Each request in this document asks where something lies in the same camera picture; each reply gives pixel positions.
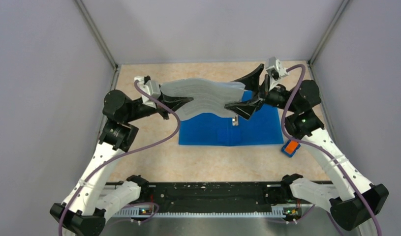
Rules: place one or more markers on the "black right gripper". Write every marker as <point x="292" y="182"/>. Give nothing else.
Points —
<point x="252" y="82"/>

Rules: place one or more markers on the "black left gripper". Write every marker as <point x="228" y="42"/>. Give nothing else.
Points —
<point x="173" y="103"/>

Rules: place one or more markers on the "white printed paper stack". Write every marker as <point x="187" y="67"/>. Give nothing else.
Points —
<point x="208" y="96"/>

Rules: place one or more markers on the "blue plastic file folder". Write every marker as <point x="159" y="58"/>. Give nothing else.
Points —
<point x="207" y="129"/>

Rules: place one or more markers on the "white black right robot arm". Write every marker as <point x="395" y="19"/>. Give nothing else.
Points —
<point x="354" y="200"/>

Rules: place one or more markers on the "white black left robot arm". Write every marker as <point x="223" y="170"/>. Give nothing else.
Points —
<point x="84" y="212"/>

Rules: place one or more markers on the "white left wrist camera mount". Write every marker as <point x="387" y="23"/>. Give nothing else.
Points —
<point x="150" y="87"/>

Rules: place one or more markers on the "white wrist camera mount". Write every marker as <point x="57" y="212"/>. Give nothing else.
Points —
<point x="150" y="87"/>
<point x="274" y="68"/>

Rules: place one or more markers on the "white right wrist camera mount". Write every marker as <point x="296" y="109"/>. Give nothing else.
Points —
<point x="274" y="68"/>

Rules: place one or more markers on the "grey aluminium frame post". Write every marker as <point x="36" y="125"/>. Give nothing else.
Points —
<point x="329" y="30"/>

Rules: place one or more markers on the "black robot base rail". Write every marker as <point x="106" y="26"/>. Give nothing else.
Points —
<point x="233" y="198"/>

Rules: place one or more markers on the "grey left frame post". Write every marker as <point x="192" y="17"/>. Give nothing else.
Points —
<point x="96" y="33"/>

